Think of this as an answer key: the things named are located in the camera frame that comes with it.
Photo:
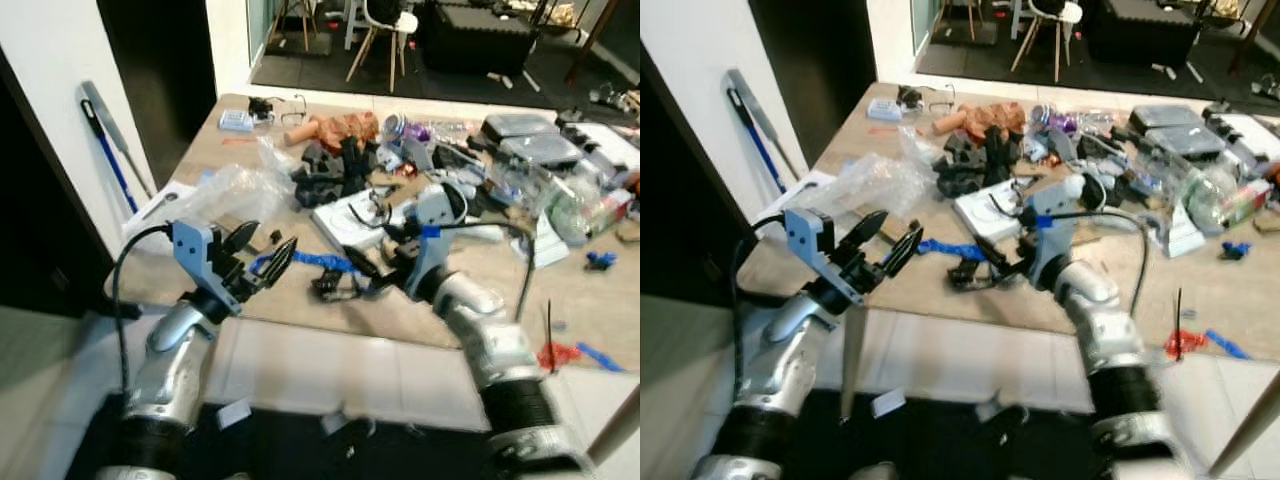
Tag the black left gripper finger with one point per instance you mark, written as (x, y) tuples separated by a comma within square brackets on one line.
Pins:
[(904, 251), (242, 241), (278, 264), (867, 229)]

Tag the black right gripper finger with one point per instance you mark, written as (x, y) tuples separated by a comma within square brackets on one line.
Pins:
[(365, 265), (993, 254), (1000, 277), (372, 286)]

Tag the black plastic part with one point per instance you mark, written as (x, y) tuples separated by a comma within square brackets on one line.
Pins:
[(328, 286), (965, 276)]

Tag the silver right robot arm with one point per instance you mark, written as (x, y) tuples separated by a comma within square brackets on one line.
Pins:
[(1110, 340), (495, 350)]

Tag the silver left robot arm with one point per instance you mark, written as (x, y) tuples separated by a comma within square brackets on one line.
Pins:
[(790, 370), (175, 370)]

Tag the white flat box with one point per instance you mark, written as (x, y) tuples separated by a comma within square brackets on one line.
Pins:
[(990, 210), (350, 220)]

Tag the clear plastic bag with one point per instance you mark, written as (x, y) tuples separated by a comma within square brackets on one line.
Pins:
[(235, 190), (875, 175)]

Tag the black printed parts pile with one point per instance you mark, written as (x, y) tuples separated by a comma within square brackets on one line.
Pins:
[(335, 170), (975, 160)]

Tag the small white blue box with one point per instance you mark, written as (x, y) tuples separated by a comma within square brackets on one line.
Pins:
[(236, 120), (884, 110)]

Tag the white floor label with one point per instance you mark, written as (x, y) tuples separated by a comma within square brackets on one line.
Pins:
[(233, 414), (888, 403)]

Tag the blue stick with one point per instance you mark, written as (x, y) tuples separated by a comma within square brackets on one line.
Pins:
[(112, 165), (757, 150)]

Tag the orange brown hand model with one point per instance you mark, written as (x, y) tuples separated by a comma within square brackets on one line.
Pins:
[(345, 128), (990, 118)]

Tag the purple shiny item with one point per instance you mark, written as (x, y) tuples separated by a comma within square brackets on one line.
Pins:
[(1052, 118), (405, 127)]

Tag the white folded paper stand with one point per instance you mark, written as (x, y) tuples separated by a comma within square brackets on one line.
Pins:
[(1188, 235), (548, 245)]

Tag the small red part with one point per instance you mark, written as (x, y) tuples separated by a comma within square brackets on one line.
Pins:
[(1185, 345), (556, 356)]

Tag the grey flat case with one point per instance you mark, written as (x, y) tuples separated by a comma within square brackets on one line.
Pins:
[(520, 126), (1165, 117), (1188, 140), (542, 150)]

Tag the clear plastic bottle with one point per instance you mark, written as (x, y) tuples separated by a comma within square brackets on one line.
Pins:
[(585, 210), (1230, 200)]

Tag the small blue printed part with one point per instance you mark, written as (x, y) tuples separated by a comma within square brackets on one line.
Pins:
[(600, 261), (1236, 250)]

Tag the short blue strip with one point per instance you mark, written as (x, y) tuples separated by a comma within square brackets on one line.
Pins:
[(600, 357), (1228, 345)]

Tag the white and black device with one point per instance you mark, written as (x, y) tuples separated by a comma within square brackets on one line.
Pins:
[(1248, 130), (605, 140)]

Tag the black storage box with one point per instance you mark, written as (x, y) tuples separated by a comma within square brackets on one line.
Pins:
[(480, 35), (1140, 30)]

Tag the white chair wooden legs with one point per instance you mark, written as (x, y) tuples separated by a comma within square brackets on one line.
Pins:
[(385, 20), (1050, 15)]

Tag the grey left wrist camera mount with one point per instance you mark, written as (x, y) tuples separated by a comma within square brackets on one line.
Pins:
[(805, 235), (195, 250)]

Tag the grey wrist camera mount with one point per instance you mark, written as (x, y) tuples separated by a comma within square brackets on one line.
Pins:
[(805, 235), (195, 250), (1050, 210), (435, 215)]

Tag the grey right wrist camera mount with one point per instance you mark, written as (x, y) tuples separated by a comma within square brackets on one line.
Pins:
[(435, 215), (1050, 210)]

